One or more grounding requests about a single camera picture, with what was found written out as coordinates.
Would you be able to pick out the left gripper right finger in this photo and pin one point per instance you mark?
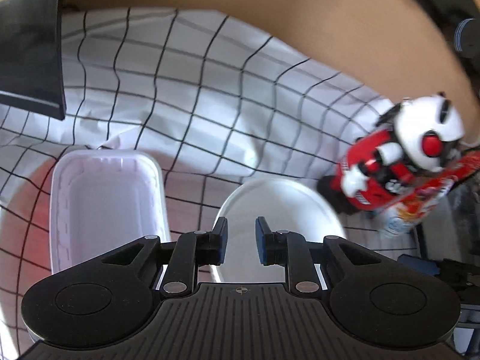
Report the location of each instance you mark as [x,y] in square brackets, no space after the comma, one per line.
[294,253]

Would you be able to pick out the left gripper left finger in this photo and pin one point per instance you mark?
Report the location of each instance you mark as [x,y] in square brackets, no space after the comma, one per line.
[191,251]

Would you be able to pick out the white plastic bowl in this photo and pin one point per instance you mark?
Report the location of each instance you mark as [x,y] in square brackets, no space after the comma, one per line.
[286,205]

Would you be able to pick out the red rectangular plastic container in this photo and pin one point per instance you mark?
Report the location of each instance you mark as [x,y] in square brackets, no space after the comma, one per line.
[101,200]

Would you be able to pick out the red granola cereal bag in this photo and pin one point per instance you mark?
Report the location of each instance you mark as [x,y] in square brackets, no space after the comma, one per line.
[408,211]

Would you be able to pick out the red panda robot figurine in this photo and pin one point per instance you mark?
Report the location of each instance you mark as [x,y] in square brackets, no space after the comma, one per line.
[416,138]

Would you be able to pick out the black monitor screen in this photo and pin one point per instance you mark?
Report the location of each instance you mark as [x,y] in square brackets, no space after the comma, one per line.
[31,60]

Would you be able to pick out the black wall power strip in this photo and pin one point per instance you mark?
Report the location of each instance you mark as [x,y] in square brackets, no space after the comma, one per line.
[458,21]

